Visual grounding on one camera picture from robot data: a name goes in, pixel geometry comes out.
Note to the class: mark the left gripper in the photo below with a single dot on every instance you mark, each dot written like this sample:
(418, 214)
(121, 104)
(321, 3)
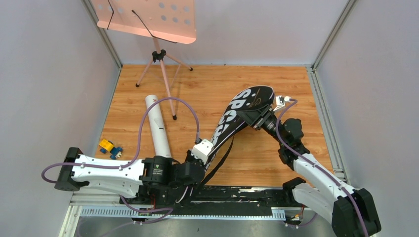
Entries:
(195, 163)

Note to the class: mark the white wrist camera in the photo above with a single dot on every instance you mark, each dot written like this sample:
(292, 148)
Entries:
(202, 150)
(280, 102)

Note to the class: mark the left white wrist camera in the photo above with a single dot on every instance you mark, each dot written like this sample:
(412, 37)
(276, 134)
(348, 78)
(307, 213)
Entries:
(202, 150)

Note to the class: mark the black sport racket bag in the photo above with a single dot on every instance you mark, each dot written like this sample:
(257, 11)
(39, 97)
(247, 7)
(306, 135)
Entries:
(229, 125)

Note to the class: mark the pink music stand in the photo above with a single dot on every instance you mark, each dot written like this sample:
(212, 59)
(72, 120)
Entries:
(168, 20)

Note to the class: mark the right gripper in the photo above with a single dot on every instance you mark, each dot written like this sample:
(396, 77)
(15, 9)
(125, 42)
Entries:
(257, 117)

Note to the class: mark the yellow blue toy block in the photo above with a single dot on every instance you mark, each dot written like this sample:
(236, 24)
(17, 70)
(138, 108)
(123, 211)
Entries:
(107, 147)

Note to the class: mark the white shuttlecock tube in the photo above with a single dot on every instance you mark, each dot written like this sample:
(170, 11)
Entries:
(158, 131)

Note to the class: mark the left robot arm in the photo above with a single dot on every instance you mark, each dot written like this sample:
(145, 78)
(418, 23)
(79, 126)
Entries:
(124, 178)

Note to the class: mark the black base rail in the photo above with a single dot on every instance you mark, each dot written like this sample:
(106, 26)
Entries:
(212, 202)

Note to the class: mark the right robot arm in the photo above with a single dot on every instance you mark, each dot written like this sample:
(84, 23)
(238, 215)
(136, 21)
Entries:
(320, 173)

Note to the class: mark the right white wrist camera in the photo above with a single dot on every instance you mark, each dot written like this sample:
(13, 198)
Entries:
(280, 102)

